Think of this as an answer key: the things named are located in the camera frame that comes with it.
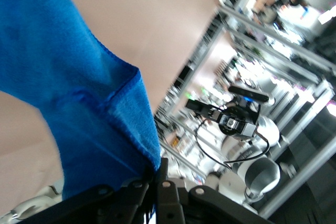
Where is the dark grey panel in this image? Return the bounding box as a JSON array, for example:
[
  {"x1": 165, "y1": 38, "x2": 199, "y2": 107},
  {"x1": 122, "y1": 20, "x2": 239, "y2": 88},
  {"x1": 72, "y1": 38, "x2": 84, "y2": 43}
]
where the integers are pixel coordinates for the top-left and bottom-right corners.
[{"x1": 262, "y1": 107, "x2": 336, "y2": 224}]

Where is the aluminium extrusion frame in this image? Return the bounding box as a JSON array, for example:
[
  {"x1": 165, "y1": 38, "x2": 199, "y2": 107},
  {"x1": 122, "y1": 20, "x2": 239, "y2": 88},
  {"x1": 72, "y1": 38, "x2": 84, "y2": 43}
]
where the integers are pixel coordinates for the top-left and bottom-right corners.
[{"x1": 156, "y1": 5, "x2": 336, "y2": 220}]

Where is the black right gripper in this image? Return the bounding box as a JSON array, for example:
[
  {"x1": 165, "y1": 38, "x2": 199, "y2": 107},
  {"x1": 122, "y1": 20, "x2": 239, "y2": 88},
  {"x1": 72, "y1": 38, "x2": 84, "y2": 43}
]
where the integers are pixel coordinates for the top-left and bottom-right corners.
[{"x1": 185, "y1": 99, "x2": 258, "y2": 138}]

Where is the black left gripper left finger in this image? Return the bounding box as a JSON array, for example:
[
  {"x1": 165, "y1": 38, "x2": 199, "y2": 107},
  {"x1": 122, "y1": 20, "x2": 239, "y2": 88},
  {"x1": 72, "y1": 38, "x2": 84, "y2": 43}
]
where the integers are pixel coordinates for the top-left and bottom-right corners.
[{"x1": 17, "y1": 167, "x2": 156, "y2": 224}]

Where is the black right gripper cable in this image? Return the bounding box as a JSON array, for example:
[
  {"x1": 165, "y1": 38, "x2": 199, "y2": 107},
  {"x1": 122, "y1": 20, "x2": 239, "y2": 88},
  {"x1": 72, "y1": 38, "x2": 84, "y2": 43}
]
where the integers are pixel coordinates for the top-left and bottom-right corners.
[{"x1": 195, "y1": 117, "x2": 270, "y2": 170}]

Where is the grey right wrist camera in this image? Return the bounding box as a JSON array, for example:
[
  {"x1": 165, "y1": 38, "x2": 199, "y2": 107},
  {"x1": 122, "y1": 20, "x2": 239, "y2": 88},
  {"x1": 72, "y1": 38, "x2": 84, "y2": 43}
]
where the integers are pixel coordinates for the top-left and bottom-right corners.
[{"x1": 227, "y1": 85, "x2": 270, "y2": 103}]

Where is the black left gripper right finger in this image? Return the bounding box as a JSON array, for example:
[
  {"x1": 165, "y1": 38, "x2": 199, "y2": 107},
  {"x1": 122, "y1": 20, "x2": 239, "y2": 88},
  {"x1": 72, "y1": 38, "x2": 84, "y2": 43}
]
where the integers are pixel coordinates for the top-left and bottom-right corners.
[{"x1": 155, "y1": 157, "x2": 274, "y2": 224}]

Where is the blue microfibre towel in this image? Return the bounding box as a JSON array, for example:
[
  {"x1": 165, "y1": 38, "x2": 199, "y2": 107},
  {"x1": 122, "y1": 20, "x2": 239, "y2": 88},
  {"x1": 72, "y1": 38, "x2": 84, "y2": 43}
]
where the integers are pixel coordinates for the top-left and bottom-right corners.
[{"x1": 0, "y1": 0, "x2": 162, "y2": 201}]

